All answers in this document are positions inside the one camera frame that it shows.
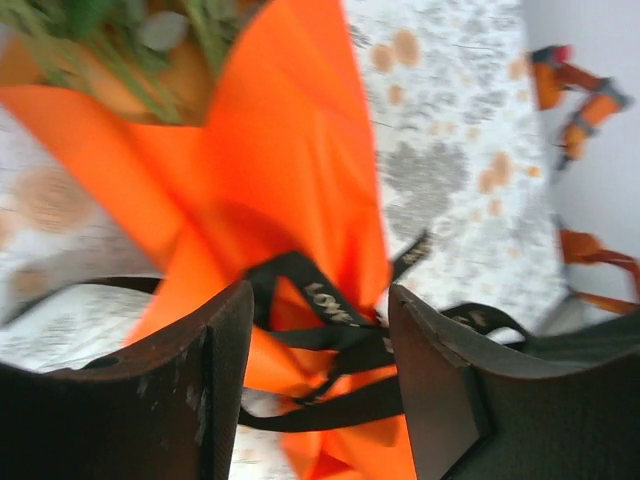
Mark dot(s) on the grey floral tablecloth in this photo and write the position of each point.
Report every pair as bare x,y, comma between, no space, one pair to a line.
450,125

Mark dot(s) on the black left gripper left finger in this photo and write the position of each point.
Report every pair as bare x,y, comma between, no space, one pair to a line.
100,425

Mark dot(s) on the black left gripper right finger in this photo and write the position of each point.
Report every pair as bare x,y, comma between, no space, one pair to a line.
525,425

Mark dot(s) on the orange wrapping paper sheet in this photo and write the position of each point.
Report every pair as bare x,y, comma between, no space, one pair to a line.
280,150

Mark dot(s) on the black ribbon with gold print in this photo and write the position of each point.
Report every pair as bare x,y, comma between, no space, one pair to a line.
285,270

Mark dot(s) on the cream fake flower stem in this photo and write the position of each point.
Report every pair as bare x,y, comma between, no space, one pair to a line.
125,75
210,35

